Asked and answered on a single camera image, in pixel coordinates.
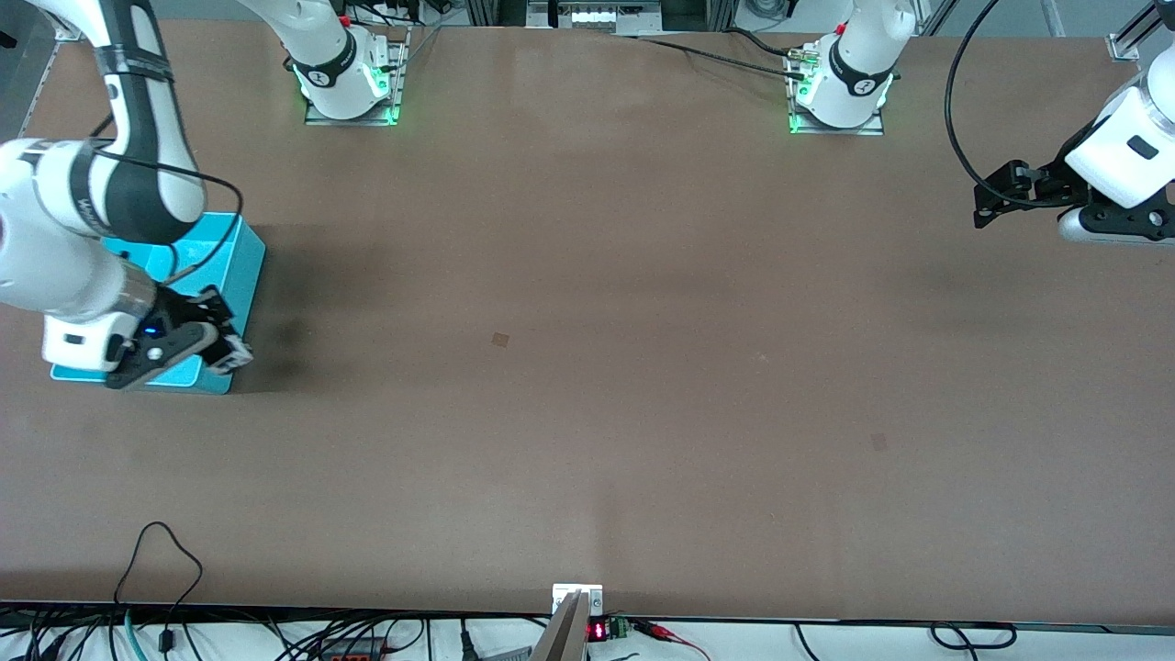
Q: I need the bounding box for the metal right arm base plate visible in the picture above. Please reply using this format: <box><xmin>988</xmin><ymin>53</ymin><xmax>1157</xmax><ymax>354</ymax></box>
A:
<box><xmin>305</xmin><ymin>26</ymin><xmax>410</xmax><ymax>127</ymax></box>

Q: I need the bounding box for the thin black looped cable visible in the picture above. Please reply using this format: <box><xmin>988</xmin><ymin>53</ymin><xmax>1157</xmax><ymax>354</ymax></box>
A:
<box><xmin>113</xmin><ymin>521</ymin><xmax>205</xmax><ymax>648</ymax></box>

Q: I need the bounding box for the cyan plastic bin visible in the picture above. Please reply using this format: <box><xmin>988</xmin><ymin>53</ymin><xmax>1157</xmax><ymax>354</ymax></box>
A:
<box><xmin>50</xmin><ymin>212</ymin><xmax>267</xmax><ymax>396</ymax></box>

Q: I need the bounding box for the grey aluminium bar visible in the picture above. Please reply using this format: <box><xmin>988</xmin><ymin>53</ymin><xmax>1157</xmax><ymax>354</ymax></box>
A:
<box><xmin>530</xmin><ymin>592</ymin><xmax>589</xmax><ymax>661</ymax></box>

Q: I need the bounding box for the black coiled cable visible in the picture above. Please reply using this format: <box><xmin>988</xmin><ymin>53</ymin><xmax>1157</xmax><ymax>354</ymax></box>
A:
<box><xmin>929</xmin><ymin>622</ymin><xmax>1018</xmax><ymax>651</ymax></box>

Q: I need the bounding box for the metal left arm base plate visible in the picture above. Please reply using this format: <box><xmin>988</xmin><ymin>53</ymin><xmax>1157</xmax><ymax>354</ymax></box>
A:
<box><xmin>788</xmin><ymin>46</ymin><xmax>887</xmax><ymax>137</ymax></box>

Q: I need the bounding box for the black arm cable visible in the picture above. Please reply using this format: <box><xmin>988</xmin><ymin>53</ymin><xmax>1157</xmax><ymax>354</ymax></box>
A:
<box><xmin>87</xmin><ymin>110</ymin><xmax>244</xmax><ymax>286</ymax></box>
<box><xmin>946</xmin><ymin>0</ymin><xmax>1066</xmax><ymax>210</ymax></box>

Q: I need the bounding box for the white mounting plate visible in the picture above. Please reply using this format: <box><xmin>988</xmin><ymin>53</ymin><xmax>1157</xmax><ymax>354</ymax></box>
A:
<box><xmin>552</xmin><ymin>583</ymin><xmax>604</xmax><ymax>616</ymax></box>

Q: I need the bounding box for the lit control box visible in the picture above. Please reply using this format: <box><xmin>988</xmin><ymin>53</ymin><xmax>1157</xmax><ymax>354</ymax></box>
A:
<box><xmin>528</xmin><ymin>0</ymin><xmax>664</xmax><ymax>36</ymax></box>

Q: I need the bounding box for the short black table cable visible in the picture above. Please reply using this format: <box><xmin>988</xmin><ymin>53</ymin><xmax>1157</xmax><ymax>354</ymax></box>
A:
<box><xmin>723</xmin><ymin>28</ymin><xmax>809</xmax><ymax>62</ymax></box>

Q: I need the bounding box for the red clip lead wire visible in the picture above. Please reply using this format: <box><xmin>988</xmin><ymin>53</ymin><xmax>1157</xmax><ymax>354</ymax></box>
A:
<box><xmin>632</xmin><ymin>620</ymin><xmax>712</xmax><ymax>661</ymax></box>

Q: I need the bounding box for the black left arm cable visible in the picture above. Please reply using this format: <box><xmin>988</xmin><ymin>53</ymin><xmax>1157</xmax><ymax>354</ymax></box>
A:
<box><xmin>946</xmin><ymin>0</ymin><xmax>1066</xmax><ymax>210</ymax></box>

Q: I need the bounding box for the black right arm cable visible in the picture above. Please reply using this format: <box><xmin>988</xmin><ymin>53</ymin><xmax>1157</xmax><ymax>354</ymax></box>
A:
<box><xmin>87</xmin><ymin>110</ymin><xmax>244</xmax><ymax>286</ymax></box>

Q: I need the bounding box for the long black table cable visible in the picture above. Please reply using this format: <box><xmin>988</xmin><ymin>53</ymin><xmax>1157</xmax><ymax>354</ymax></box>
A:
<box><xmin>633</xmin><ymin>35</ymin><xmax>809</xmax><ymax>82</ymax></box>

